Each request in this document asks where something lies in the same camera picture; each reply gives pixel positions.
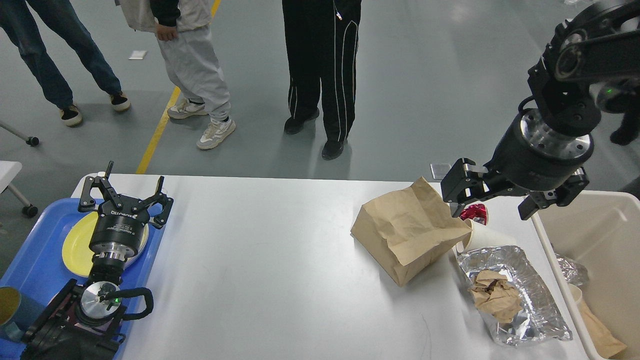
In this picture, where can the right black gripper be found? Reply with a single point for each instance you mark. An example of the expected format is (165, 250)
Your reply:
(531, 156)

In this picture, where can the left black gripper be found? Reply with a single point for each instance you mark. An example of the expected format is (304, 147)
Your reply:
(120, 230)

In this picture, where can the white paper cup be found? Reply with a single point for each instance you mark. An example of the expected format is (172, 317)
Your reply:
(482, 236)

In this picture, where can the yellow plate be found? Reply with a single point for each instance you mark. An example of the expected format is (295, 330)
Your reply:
(76, 255)

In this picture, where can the brown paper ball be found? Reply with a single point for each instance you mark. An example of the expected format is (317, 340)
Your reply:
(493, 294)

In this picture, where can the brown paper bag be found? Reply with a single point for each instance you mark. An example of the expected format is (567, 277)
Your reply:
(408, 229)

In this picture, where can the aluminium foil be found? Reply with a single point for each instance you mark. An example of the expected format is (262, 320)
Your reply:
(540, 318)

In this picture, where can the dark green mug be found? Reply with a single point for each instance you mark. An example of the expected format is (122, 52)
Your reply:
(17, 313)

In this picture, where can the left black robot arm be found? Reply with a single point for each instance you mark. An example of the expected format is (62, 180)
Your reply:
(81, 322)

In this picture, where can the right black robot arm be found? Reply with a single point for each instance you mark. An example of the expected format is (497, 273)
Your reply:
(590, 67)

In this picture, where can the crushed red soda can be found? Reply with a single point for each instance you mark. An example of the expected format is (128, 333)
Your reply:
(476, 212)

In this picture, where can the left metal floor plate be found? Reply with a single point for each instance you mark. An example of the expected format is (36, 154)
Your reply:
(439, 170)

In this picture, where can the beige plastic bin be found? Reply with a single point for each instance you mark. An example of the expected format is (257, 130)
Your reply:
(601, 231)

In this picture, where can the foil in bin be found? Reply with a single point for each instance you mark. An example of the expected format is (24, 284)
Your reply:
(573, 271)

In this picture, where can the white side table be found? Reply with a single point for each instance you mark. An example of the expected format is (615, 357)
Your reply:
(10, 169)

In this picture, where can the brown paper in bin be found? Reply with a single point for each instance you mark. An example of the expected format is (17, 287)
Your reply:
(602, 338)

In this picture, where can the person in light grey trousers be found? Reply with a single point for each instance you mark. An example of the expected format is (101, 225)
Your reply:
(182, 30)

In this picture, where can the person in black trousers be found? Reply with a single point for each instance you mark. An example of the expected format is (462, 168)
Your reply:
(322, 40)

